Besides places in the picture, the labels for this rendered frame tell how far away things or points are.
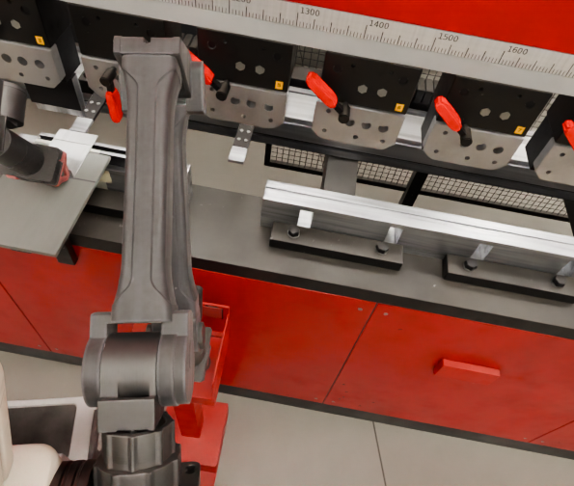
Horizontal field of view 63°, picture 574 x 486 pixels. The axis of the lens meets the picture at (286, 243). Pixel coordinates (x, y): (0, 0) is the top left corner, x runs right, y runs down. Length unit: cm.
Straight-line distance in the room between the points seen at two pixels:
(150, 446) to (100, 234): 67
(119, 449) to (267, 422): 131
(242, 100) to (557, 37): 47
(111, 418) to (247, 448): 129
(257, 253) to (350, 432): 97
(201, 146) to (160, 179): 203
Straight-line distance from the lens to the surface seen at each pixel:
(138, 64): 59
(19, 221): 101
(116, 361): 51
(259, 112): 84
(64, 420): 75
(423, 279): 109
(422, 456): 189
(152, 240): 52
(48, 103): 106
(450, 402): 161
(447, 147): 87
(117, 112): 90
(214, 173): 242
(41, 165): 95
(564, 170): 95
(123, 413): 51
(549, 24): 78
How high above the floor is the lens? 173
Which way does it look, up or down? 53 degrees down
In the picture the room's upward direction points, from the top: 10 degrees clockwise
